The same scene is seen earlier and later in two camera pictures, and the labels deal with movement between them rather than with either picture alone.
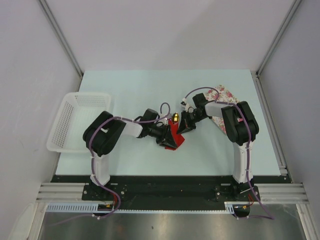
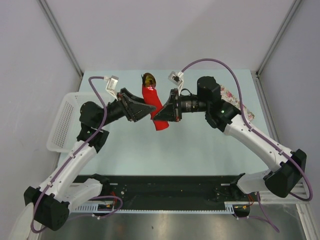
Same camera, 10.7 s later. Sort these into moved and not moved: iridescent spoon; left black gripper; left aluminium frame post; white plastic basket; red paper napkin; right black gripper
Moved: red paper napkin; left black gripper; iridescent spoon; right black gripper
Not moved: left aluminium frame post; white plastic basket
